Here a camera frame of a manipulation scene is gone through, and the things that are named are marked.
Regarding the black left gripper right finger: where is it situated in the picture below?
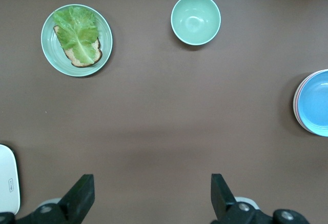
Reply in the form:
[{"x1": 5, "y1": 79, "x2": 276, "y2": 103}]
[{"x1": 211, "y1": 173, "x2": 317, "y2": 224}]

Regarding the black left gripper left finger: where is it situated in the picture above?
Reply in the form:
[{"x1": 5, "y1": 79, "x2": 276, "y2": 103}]
[{"x1": 0, "y1": 174, "x2": 96, "y2": 224}]

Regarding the blue plate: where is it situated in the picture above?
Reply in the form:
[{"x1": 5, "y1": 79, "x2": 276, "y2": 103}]
[{"x1": 297, "y1": 70, "x2": 328, "y2": 137}]

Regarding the white toaster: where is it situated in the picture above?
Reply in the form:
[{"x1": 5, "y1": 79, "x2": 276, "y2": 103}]
[{"x1": 0, "y1": 144, "x2": 21, "y2": 216}]

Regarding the brown table mat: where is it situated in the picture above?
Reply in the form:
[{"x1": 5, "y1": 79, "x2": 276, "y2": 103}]
[{"x1": 0, "y1": 0, "x2": 328, "y2": 224}]

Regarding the beige plate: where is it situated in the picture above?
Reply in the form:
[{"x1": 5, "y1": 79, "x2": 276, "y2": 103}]
[{"x1": 293, "y1": 69, "x2": 328, "y2": 135}]

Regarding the bread slice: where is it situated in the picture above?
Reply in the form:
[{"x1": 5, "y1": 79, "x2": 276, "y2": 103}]
[{"x1": 53, "y1": 25, "x2": 103, "y2": 68}]

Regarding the green plate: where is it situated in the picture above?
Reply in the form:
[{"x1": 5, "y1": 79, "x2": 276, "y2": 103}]
[{"x1": 40, "y1": 3, "x2": 114, "y2": 77}]

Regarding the green lettuce leaf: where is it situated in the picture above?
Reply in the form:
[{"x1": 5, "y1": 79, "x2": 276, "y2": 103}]
[{"x1": 52, "y1": 6, "x2": 100, "y2": 65}]

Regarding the green bowl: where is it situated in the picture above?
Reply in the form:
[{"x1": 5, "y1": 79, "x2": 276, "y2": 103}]
[{"x1": 170, "y1": 0, "x2": 222, "y2": 46}]

